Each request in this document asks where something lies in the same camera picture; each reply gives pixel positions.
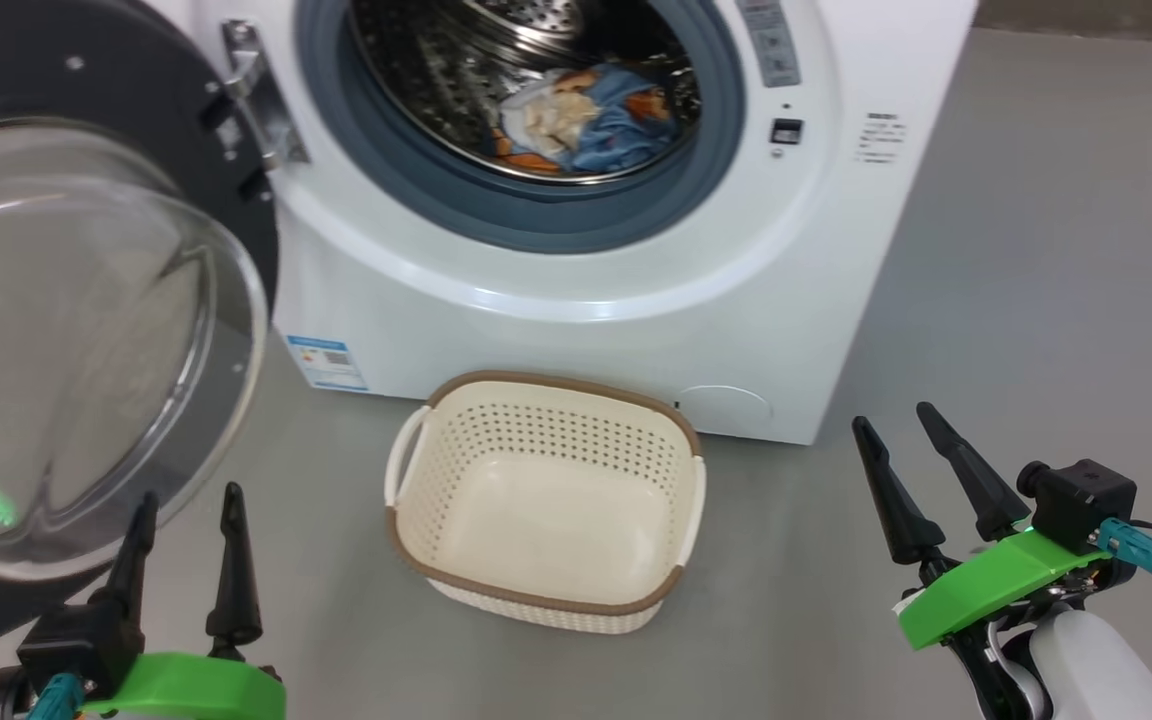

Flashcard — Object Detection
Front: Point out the round white filter cover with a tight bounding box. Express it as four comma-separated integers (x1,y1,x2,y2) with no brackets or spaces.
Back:
676,385,775,431

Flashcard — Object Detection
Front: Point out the grey warning sticker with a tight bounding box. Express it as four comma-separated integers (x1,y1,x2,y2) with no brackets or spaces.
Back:
736,0,803,89

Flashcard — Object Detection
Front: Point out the blue orange cream garment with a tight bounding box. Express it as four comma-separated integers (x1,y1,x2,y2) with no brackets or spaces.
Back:
491,68,605,173

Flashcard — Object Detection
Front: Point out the silver metal hinge bracket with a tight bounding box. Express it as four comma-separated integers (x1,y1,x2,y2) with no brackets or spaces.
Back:
219,20,310,171

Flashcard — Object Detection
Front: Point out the white front-load washing machine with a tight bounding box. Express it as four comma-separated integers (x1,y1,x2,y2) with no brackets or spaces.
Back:
136,0,980,446

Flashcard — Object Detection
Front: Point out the blue energy label sticker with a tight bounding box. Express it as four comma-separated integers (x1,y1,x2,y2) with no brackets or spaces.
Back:
286,335,369,392

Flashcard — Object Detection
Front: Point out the black-rimmed glass washer door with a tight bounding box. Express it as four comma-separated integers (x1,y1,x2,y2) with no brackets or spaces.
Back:
0,0,280,656

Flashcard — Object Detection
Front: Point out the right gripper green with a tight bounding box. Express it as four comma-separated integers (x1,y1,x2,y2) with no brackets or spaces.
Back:
852,402,1112,720

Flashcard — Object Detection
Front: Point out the blue bear-print garment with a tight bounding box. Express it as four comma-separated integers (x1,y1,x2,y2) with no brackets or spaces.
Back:
561,65,682,173

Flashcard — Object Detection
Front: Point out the cream perforated laundry basket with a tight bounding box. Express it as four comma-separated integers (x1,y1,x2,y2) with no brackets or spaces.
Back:
384,371,707,635

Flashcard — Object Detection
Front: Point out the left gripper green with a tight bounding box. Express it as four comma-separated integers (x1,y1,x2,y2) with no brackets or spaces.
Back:
76,482,289,720

